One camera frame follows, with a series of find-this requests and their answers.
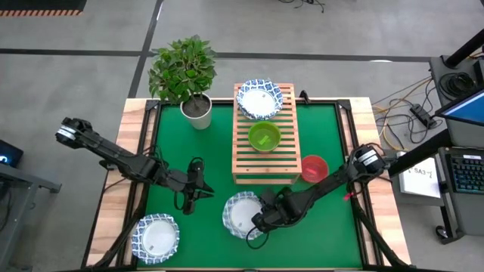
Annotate white sheet marked SA3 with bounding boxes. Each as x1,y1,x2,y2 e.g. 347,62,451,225
398,150,442,199

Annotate grey metal desk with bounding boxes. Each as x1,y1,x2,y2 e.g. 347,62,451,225
0,162,63,271

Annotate wooden slatted shelf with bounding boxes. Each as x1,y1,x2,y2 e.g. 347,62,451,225
231,82,304,186

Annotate black power strip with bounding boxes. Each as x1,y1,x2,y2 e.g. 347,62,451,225
408,103,436,130

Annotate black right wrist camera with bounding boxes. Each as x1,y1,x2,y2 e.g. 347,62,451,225
260,188,280,207

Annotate black orange striped floor mat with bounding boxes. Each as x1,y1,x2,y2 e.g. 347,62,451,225
0,0,88,17

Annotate green leafy plant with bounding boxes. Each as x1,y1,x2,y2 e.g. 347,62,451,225
147,34,219,106

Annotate yellow floor cable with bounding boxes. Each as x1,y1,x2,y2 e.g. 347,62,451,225
371,76,433,153

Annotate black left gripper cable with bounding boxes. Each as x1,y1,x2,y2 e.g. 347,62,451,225
149,145,192,213

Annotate black keyboard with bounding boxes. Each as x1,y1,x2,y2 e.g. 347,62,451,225
447,152,484,196

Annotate grey equipment cart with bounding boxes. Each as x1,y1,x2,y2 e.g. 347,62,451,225
390,145,484,245

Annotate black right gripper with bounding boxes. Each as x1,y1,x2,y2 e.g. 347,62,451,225
250,187,299,235

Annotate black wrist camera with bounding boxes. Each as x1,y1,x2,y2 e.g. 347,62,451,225
187,156,206,175
260,188,280,207

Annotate black diagonal frame strut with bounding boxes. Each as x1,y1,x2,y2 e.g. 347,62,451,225
387,128,453,178

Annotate coiled black cable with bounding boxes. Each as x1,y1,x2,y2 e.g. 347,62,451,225
438,71,476,100

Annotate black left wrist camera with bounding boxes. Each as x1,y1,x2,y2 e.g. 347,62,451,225
187,156,206,175

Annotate yellow-green translucent plastic bowl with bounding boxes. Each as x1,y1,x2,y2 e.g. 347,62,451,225
247,120,283,153

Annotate red translucent plastic bowl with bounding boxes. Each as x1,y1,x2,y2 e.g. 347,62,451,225
300,154,330,184

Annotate dark laptop screen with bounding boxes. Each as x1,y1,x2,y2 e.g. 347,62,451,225
0,139,25,169

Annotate white plant pot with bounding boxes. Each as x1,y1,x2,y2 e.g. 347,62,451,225
179,92,213,131

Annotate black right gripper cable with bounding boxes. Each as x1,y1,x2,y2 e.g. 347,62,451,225
245,225,271,251

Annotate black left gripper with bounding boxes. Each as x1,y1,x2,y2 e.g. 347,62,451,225
180,157,216,216

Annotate black round pole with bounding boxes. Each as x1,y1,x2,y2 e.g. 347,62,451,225
443,27,484,70

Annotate green table mat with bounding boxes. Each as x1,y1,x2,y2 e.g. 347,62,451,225
137,102,364,270

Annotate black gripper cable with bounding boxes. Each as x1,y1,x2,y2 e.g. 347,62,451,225
149,145,192,213
245,225,271,251

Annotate black floor cable bundle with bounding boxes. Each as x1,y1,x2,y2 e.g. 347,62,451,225
277,0,327,14

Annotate blue lit monitor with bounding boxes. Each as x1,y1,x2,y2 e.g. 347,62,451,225
434,88,484,128

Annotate black floor cables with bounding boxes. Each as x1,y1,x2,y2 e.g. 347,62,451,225
376,77,439,145

